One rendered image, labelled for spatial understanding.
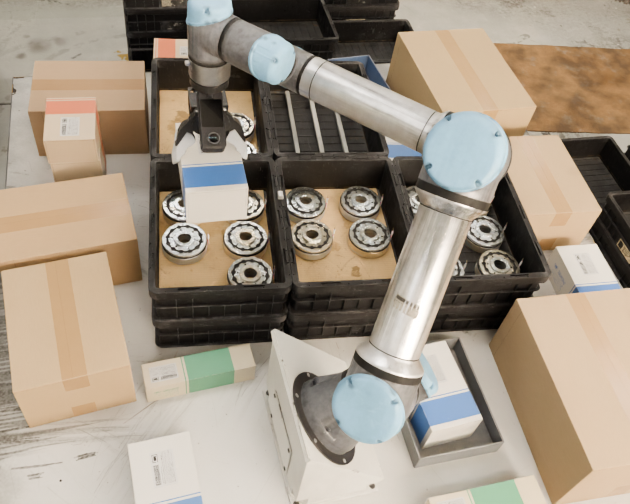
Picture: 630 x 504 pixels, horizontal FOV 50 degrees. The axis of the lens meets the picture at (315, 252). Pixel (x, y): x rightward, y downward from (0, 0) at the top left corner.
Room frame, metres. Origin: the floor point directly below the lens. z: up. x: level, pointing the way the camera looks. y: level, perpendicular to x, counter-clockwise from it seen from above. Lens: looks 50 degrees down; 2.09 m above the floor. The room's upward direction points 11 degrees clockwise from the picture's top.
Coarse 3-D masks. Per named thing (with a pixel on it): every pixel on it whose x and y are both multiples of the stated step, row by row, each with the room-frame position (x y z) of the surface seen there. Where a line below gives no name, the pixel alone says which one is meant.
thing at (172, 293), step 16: (160, 160) 1.15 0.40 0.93; (256, 160) 1.21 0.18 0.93; (272, 160) 1.22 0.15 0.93; (272, 176) 1.17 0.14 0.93; (288, 256) 0.93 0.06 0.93; (288, 272) 0.89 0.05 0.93; (160, 288) 0.79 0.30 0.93; (176, 288) 0.79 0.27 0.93; (192, 288) 0.80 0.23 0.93; (208, 288) 0.81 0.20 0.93; (224, 288) 0.82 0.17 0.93; (240, 288) 0.82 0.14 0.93; (256, 288) 0.83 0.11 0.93; (272, 288) 0.84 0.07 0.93; (288, 288) 0.85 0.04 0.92
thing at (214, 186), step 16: (176, 128) 1.04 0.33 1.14; (192, 160) 0.96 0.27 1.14; (208, 160) 0.96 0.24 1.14; (224, 160) 0.97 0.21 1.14; (240, 160) 0.98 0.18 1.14; (192, 176) 0.91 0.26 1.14; (208, 176) 0.92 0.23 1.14; (224, 176) 0.93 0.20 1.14; (240, 176) 0.94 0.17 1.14; (192, 192) 0.87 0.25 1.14; (208, 192) 0.88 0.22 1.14; (224, 192) 0.89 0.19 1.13; (240, 192) 0.91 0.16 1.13; (192, 208) 0.87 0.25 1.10; (208, 208) 0.88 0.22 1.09; (224, 208) 0.89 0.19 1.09; (240, 208) 0.91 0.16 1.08
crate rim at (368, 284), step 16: (288, 160) 1.23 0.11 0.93; (304, 160) 1.24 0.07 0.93; (320, 160) 1.25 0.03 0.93; (336, 160) 1.27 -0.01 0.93; (352, 160) 1.28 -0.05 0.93; (368, 160) 1.29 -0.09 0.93; (384, 160) 1.30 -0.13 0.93; (400, 192) 1.20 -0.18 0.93; (400, 208) 1.14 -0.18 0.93; (288, 240) 0.98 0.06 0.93; (304, 288) 0.86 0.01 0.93; (320, 288) 0.87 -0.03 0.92; (336, 288) 0.88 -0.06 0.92; (352, 288) 0.89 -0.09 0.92; (368, 288) 0.90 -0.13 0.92; (384, 288) 0.91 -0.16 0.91
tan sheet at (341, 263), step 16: (320, 192) 1.24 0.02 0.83; (336, 192) 1.25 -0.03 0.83; (336, 208) 1.20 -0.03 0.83; (336, 224) 1.14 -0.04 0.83; (384, 224) 1.17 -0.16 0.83; (336, 240) 1.09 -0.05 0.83; (336, 256) 1.04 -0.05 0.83; (352, 256) 1.05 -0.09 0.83; (384, 256) 1.07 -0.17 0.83; (304, 272) 0.98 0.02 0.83; (320, 272) 0.98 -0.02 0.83; (336, 272) 0.99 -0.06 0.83; (352, 272) 1.00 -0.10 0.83; (368, 272) 1.01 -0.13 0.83; (384, 272) 1.02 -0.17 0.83
